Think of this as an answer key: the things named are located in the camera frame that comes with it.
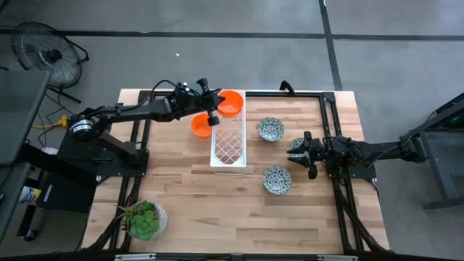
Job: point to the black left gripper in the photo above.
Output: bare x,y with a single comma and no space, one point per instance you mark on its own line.
203,103

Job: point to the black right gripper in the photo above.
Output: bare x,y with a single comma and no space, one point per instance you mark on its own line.
317,156

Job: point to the teal ceramic patterned bowl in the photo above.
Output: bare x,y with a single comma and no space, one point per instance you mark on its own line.
271,129
296,142
277,179

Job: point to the orange plastic mini bowl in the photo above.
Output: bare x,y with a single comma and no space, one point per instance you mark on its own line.
232,103
199,127

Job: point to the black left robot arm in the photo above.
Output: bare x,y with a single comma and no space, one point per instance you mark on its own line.
127,112

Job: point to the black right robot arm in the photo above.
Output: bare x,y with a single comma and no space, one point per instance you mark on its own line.
380,150

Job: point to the white lattice shelf rack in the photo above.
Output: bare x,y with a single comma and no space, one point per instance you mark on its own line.
228,164

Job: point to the white plant pot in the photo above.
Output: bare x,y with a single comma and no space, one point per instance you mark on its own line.
163,219

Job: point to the dark grey metal stand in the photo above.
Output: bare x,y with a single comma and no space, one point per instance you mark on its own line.
442,163

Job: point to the green succulent plant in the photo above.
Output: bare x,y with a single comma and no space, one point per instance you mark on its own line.
143,224

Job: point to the black case white print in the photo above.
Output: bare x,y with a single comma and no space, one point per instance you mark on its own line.
69,195

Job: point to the black floor fan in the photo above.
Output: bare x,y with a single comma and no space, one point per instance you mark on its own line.
47,54

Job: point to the dark grey desk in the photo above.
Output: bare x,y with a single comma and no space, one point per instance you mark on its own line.
18,108

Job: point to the white blue labelled container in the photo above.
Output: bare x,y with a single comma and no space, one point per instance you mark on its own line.
27,195

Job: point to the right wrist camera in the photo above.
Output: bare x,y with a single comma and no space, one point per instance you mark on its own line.
317,145

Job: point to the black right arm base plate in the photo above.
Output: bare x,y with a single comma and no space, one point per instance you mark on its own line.
357,173

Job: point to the black aluminium table frame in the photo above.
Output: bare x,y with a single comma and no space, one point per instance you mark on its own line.
290,94

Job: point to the silver bracket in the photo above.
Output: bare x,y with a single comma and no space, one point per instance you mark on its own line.
337,258
134,257

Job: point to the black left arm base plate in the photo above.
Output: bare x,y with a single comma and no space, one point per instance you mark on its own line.
72,159

